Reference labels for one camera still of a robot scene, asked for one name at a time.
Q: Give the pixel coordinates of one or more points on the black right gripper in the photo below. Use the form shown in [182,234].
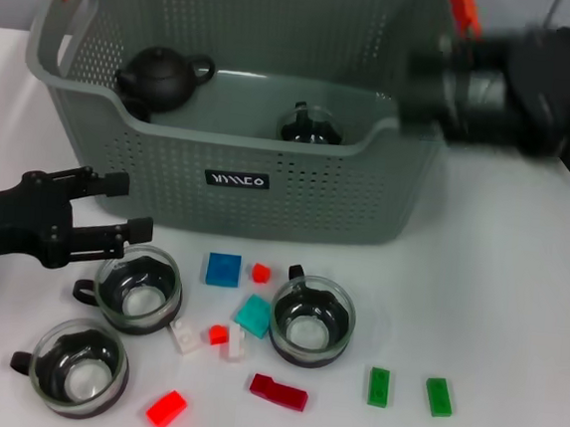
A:
[430,91]

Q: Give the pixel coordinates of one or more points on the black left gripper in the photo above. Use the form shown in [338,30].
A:
[15,220]

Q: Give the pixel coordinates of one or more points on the glass teacup with black holder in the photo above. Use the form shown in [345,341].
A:
[137,305]
[311,338]
[77,385]
[300,120]

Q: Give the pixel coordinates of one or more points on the bright red slope brick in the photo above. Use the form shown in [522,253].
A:
[165,410]

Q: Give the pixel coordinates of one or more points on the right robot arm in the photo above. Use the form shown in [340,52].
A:
[485,88]

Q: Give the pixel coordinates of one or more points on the gray perforated storage bin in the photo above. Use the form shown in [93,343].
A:
[317,191]

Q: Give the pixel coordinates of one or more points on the blue square brick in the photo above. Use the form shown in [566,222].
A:
[222,270]

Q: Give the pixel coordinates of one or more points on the black ceramic teapot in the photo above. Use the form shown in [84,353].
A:
[157,80]

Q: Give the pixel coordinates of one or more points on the white square brick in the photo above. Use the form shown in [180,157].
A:
[185,338]

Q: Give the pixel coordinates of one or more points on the small orange-red brick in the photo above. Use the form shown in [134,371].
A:
[218,336]
[261,274]

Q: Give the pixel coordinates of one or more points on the teal square brick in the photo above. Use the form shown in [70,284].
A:
[253,318]

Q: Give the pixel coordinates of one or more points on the white narrow brick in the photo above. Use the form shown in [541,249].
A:
[234,346]

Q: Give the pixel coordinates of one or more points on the dark red long brick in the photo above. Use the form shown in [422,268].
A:
[284,395]

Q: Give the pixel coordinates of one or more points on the green rectangular brick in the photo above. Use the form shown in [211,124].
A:
[379,387]
[439,398]

